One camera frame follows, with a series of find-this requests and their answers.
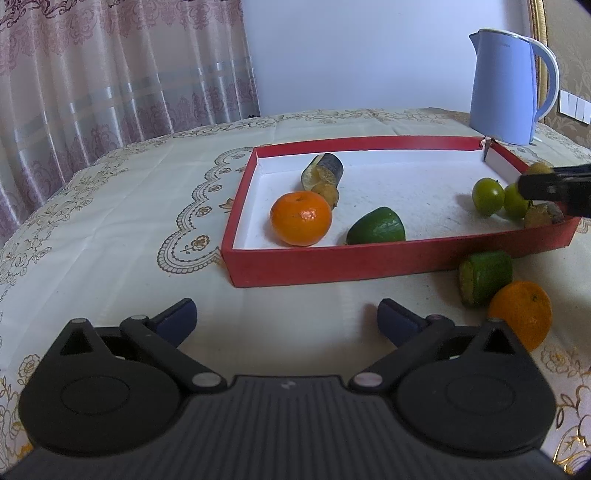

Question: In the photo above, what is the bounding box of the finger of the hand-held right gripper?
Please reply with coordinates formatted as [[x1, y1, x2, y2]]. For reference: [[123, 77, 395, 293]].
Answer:
[[517, 163, 591, 219]]

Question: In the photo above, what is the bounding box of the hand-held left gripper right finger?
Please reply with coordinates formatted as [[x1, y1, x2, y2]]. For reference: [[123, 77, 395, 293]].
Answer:
[[348, 298, 525, 395]]

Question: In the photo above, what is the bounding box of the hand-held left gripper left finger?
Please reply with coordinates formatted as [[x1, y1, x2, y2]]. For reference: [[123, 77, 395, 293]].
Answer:
[[58, 298, 227, 395]]

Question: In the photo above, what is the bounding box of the dark shrivelled peel piece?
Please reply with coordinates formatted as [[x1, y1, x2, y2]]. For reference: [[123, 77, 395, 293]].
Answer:
[[524, 203, 565, 229]]

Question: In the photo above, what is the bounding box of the green persimmon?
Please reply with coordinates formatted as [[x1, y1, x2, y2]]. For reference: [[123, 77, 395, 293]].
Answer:
[[472, 178, 505, 216], [502, 183, 532, 221]]

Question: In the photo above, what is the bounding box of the red shallow cardboard box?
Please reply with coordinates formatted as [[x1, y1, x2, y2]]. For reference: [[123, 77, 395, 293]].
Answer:
[[221, 135, 581, 289]]

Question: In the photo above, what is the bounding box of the orange tangerine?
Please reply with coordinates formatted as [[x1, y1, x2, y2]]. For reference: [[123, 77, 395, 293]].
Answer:
[[488, 281, 553, 352], [270, 191, 333, 247]]

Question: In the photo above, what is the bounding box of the green cucumber chunk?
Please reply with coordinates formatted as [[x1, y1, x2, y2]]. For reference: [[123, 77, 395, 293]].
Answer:
[[458, 250, 514, 309]]

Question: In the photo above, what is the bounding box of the blue electric kettle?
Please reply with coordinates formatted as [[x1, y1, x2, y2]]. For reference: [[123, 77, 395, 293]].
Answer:
[[468, 28, 560, 146]]

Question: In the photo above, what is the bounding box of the dark eggplant chunk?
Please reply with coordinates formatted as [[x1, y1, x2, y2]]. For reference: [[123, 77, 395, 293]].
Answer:
[[301, 153, 345, 191]]

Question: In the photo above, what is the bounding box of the pink patterned curtain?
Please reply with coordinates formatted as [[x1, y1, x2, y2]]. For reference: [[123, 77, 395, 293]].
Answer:
[[0, 0, 260, 245]]

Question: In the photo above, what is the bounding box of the white wall switch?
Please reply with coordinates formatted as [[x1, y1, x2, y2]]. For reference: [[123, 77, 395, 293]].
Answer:
[[558, 90, 591, 124]]

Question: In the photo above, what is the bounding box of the gold framed wall panel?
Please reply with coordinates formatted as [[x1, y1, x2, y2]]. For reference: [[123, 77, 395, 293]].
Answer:
[[527, 0, 591, 148]]

